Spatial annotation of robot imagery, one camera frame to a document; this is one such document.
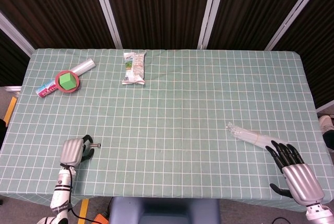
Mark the white shoe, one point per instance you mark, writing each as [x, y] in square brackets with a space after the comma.
[326, 123]

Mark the green cube block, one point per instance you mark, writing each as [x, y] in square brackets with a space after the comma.
[67, 80]

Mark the white partition frame post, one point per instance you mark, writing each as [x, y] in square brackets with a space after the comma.
[106, 10]
[14, 34]
[210, 11]
[297, 12]

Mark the orange foot pedal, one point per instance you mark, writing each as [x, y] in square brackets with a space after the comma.
[100, 219]

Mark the clear plastic straw bundle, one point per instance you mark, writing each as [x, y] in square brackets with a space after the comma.
[246, 136]

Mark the green checked tablecloth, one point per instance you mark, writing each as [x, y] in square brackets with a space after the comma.
[167, 119]

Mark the yellow floor tape strip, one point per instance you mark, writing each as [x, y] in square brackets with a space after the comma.
[11, 109]
[83, 211]

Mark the silver metal screw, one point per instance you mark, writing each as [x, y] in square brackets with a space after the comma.
[95, 145]

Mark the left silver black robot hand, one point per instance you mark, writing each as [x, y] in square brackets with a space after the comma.
[71, 151]

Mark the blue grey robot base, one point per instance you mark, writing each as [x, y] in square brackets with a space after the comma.
[164, 210]

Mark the white snack packet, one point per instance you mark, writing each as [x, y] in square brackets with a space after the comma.
[134, 68]

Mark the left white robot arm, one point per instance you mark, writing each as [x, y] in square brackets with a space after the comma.
[59, 198]

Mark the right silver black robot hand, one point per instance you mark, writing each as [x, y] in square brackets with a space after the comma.
[300, 179]

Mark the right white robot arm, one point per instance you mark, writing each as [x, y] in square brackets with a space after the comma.
[319, 213]

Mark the plastic wrap roll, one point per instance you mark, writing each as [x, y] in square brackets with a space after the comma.
[66, 77]

